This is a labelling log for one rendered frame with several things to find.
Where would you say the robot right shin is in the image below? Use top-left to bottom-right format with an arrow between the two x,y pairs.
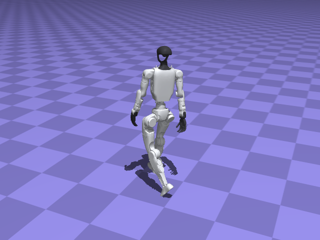
154,137 -> 165,158

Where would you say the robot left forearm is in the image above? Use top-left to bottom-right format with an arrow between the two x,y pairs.
131,90 -> 143,115

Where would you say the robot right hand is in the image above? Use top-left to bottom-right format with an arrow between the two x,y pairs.
176,111 -> 187,133

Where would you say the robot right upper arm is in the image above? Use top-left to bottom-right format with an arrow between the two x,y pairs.
175,69 -> 183,97

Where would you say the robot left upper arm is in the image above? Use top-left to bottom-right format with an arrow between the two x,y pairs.
139,69 -> 154,98

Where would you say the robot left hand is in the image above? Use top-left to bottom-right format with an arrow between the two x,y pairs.
130,112 -> 138,126

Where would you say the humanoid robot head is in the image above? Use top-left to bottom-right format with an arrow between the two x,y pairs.
157,46 -> 172,70

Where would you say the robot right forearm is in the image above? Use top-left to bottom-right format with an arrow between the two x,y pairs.
177,90 -> 187,117

